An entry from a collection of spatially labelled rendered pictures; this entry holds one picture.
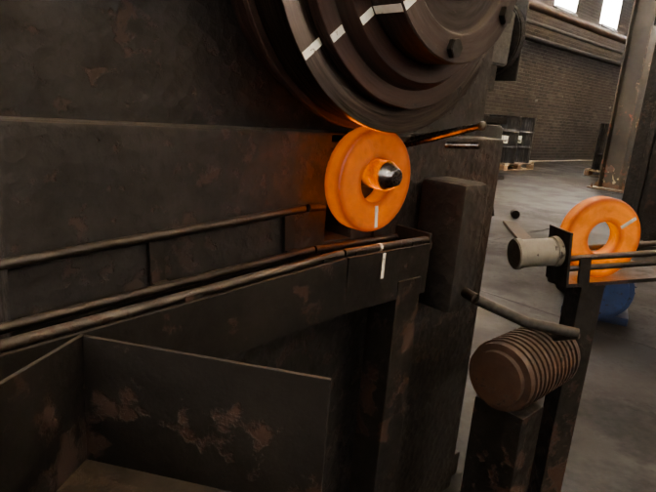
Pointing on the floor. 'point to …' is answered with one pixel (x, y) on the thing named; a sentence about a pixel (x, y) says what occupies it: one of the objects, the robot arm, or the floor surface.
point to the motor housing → (512, 405)
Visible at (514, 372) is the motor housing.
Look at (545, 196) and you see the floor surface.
